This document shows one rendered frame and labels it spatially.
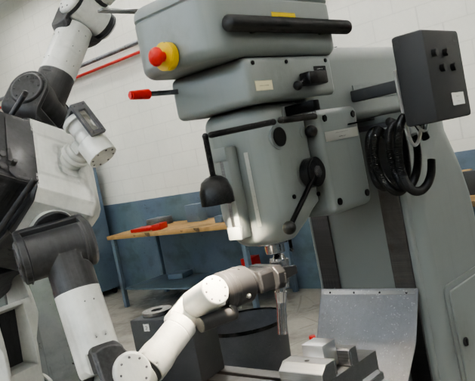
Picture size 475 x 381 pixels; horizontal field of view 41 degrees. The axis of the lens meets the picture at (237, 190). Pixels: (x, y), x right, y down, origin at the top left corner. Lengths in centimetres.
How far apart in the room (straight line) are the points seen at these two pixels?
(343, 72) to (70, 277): 87
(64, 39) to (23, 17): 869
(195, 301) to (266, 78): 50
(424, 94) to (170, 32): 58
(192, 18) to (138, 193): 727
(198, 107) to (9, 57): 937
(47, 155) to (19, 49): 909
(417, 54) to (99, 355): 93
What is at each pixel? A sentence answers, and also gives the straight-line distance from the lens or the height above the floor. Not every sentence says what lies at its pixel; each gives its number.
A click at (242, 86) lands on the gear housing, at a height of 167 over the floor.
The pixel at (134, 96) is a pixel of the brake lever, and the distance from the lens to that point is 143.
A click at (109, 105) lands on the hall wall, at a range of 879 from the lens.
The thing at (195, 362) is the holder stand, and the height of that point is 99.
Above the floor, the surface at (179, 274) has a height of 28.
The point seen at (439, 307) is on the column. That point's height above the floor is 102.
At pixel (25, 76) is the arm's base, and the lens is 160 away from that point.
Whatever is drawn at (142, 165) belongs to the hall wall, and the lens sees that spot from 842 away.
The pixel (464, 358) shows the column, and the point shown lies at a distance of 194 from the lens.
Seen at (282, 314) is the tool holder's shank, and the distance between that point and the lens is 157.
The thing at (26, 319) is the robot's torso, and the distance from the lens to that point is 172.
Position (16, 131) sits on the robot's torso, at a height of 167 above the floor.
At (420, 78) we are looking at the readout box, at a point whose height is 162.
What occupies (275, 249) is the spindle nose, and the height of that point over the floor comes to 129.
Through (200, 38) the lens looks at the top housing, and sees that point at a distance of 134.
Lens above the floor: 153
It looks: 3 degrees down
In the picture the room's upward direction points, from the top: 11 degrees counter-clockwise
